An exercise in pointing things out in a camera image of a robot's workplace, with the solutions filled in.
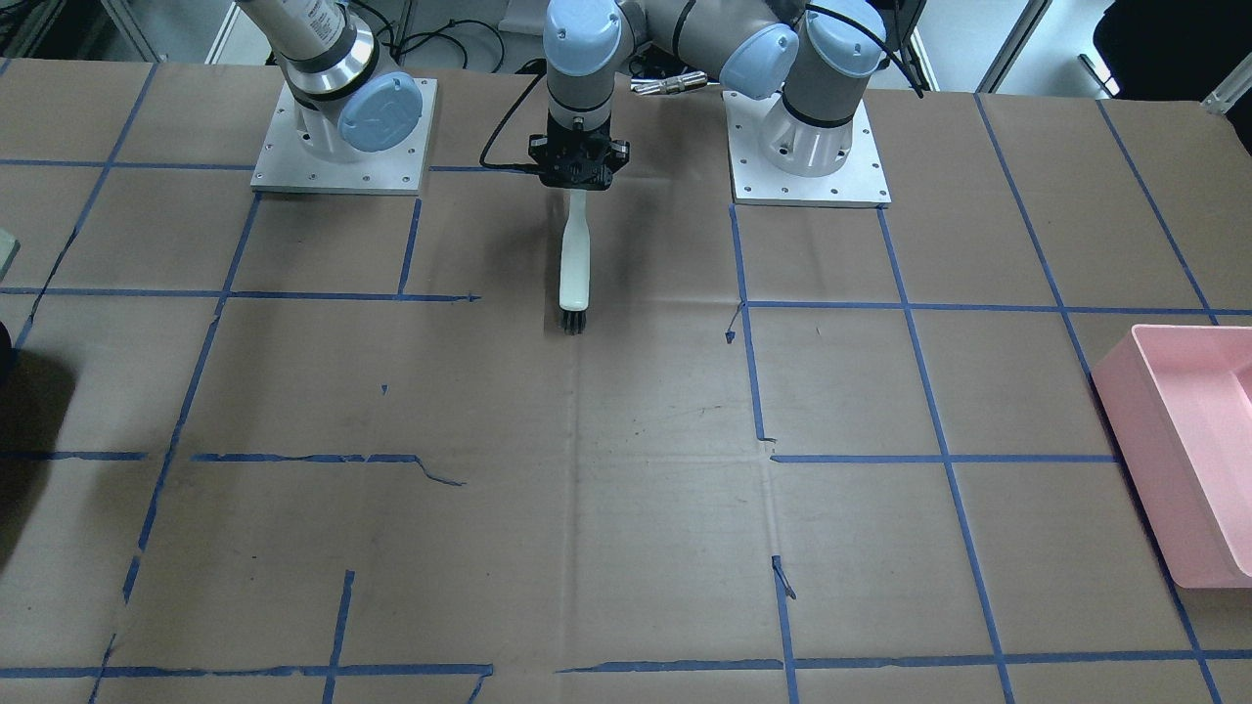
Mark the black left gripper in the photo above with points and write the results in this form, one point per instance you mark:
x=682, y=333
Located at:
x=617, y=156

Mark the pale green hand brush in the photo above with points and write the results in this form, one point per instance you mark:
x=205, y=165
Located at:
x=575, y=265

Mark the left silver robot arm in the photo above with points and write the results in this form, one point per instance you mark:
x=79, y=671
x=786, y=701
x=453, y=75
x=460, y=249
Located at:
x=814, y=59

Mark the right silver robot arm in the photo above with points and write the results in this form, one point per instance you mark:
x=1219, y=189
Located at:
x=351, y=93

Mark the pink plastic bin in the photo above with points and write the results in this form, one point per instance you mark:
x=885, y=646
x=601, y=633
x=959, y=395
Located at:
x=1177, y=398

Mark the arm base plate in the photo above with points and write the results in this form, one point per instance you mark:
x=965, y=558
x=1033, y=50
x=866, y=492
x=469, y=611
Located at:
x=303, y=154
x=777, y=160

